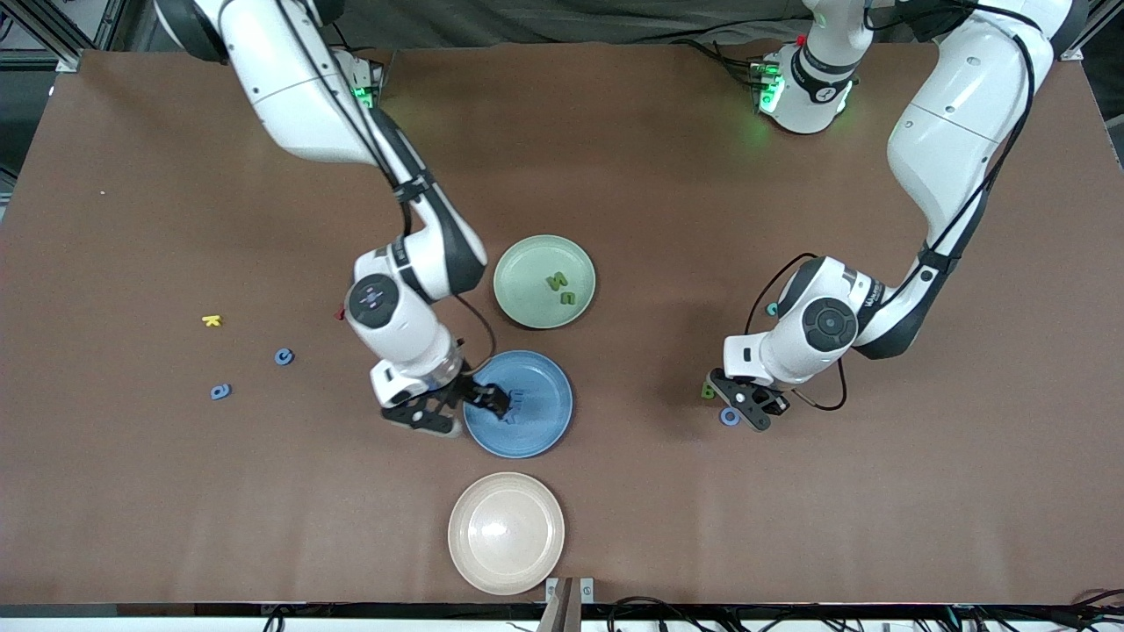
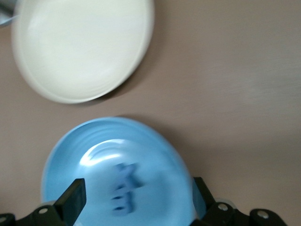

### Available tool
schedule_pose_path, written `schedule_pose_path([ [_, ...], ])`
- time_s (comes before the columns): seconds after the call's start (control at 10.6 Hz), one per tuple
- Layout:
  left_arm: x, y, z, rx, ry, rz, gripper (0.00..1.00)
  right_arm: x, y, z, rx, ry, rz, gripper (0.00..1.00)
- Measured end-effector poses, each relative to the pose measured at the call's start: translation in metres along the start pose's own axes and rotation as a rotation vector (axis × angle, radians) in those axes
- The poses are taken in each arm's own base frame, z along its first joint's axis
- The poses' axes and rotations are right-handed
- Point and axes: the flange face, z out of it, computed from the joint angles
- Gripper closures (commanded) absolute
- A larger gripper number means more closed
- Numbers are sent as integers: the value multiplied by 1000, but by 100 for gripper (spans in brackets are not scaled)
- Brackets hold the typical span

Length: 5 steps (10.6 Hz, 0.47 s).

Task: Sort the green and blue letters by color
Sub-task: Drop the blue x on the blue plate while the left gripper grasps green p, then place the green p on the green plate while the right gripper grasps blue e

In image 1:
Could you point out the blue letter O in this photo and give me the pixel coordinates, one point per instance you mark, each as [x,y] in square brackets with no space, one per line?
[724,418]

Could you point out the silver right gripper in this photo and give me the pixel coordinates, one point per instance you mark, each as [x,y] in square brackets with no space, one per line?
[466,389]

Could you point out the aluminium frame profile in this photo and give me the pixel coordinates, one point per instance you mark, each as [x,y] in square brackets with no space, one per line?
[1076,39]
[70,60]

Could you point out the blue plate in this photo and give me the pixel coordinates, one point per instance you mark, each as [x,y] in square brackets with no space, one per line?
[544,430]

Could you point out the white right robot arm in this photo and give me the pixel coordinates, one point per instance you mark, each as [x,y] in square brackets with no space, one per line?
[290,88]

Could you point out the blue lowercase letter e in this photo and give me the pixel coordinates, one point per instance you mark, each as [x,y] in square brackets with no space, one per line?
[284,357]

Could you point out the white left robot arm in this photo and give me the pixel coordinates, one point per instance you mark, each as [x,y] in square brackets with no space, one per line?
[948,132]

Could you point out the aluminium camera post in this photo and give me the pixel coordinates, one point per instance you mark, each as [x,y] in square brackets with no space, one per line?
[566,610]

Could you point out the green plate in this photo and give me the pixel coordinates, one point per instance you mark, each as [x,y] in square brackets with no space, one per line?
[527,298]

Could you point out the grey fabric sheet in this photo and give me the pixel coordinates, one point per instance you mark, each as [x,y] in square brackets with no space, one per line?
[571,17]

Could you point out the beige plate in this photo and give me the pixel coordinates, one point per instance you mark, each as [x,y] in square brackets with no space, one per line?
[506,534]

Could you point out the green letter N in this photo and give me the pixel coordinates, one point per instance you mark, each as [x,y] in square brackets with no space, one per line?
[556,281]

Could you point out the blue letter a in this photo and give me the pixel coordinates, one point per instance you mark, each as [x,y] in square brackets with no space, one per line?
[220,391]

